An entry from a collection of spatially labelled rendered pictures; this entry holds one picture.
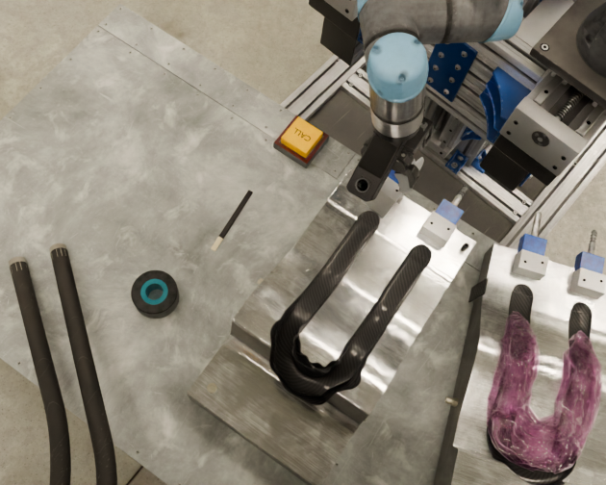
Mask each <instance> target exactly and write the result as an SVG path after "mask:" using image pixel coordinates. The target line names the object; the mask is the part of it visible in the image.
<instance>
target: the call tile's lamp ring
mask: <svg viewBox="0 0 606 485"><path fill-rule="evenodd" d="M297 118H298V115H296V116H295V118H294V119H293V120H292V121H291V122H290V124H289V125H288V126H287V128H286V129H285V130H284V131H283V132H282V134H281V135H280V136H279V137H278V139H277V140H276V141H275V142H274V143H276V144H277V145H279V146H280V147H282V148H283V149H285V150H286V151H288V152H289V153H291V154H292V155H293V156H295V157H296V158H298V159H299V160H301V161H302V162H304V163H306V164H307V163H308V162H309V161H310V160H311V159H312V157H313V156H314V155H315V153H316V152H317V150H318V149H319V148H320V146H321V145H322V144H323V143H324V142H325V141H326V139H327V138H328V137H329V135H327V134H326V133H324V132H323V136H324V137H323V138H322V140H321V141H320V142H319V144H318V145H317V146H316V148H315V149H314V150H313V151H312V153H311V154H310V155H309V157H308V158H307V159H304V158H303V157H301V156H300V155H298V154H297V153H295V152H293V151H292V150H290V149H289V148H287V147H286V146H285V145H283V144H282V143H281V142H279V141H280V140H281V138H282V136H283V135H284V134H285V133H286V131H287V130H288V129H289V128H290V126H291V125H292V124H293V123H294V121H295V120H296V119H297Z"/></svg>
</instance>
